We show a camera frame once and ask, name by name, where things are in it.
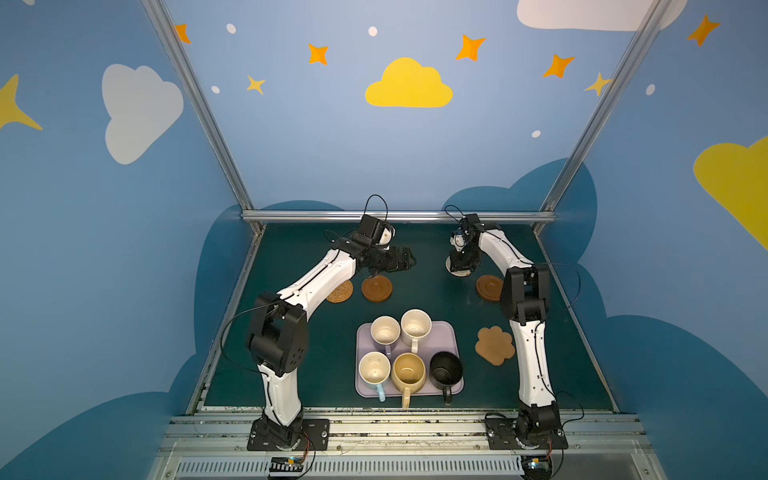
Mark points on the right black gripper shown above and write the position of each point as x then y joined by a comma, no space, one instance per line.
462,257

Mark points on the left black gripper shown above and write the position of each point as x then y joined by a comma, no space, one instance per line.
390,258

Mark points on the white multicolour woven coaster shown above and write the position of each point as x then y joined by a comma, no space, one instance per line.
458,272

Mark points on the brown wooden round coaster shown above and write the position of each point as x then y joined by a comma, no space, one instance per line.
377,289
489,287

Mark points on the woven rattan round coaster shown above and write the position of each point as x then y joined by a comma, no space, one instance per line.
341,293

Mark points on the cream mug lilac handle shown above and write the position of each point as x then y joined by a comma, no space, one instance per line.
385,332

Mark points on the cork paw shaped coaster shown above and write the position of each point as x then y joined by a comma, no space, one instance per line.
494,345

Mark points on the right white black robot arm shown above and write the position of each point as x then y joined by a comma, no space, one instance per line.
524,302

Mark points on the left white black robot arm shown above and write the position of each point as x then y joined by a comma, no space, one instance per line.
278,334

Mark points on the black mug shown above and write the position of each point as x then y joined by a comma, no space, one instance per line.
446,370

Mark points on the lilac plastic tray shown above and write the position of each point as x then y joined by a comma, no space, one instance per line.
441,338

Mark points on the yellow mug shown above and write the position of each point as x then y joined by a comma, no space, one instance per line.
408,374

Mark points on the right small circuit board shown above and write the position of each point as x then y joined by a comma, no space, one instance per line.
536,468

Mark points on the small circuit board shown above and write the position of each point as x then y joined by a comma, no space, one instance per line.
536,468
285,467

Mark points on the left small circuit board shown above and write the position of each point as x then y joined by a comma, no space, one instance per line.
285,467

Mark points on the cream mug white handle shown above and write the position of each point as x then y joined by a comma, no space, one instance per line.
415,325

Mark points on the cream mug blue handle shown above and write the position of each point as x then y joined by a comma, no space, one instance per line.
374,369

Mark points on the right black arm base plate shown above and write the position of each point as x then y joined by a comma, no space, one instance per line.
515,434

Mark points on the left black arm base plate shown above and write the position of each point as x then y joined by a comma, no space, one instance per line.
267,435

